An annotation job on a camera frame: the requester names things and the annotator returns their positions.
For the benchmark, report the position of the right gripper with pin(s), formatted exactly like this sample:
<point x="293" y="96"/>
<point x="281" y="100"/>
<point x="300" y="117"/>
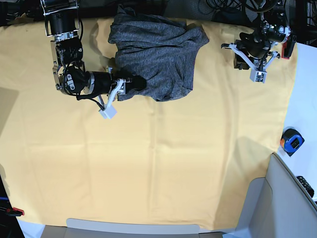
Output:
<point x="113" y="82"/>

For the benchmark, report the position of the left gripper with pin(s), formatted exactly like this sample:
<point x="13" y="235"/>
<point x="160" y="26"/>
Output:
<point x="254" y="58"/>

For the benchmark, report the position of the grey long-sleeve shirt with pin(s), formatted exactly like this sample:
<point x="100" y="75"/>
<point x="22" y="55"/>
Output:
<point x="159" y="50"/>

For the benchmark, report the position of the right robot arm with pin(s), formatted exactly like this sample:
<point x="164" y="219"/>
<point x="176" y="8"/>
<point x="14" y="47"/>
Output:
<point x="62" y="22"/>

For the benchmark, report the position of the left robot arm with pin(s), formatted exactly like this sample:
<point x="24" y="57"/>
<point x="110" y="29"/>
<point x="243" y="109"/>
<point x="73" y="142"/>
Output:
<point x="271" y="27"/>

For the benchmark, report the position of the red black clamp right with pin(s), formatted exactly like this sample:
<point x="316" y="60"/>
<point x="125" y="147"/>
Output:
<point x="288" y="46"/>

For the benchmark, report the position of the red black clamp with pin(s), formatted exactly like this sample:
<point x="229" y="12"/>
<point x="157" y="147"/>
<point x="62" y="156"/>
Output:
<point x="14" y="212"/>
<point x="288" y="46"/>

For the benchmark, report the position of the yellow table cloth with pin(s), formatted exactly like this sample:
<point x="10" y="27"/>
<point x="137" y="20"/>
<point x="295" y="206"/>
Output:
<point x="188" y="161"/>

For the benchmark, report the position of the blue black tape measure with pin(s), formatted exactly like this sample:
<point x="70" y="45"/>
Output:
<point x="291" y="141"/>

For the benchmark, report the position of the red black clamp left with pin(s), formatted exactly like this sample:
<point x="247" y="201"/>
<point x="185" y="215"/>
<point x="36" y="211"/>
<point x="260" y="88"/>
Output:
<point x="14" y="212"/>

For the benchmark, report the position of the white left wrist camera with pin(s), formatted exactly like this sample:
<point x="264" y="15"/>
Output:
<point x="258" y="76"/>

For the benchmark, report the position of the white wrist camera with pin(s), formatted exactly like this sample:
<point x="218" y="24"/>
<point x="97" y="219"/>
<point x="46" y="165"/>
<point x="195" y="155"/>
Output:
<point x="258" y="76"/>
<point x="108" y="112"/>

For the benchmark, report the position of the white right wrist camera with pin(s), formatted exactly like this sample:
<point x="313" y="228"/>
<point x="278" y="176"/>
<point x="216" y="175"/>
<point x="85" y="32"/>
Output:
<point x="108" y="112"/>

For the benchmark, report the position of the black textured handle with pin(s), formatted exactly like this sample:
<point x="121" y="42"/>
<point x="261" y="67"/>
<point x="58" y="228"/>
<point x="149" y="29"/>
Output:
<point x="306" y="185"/>

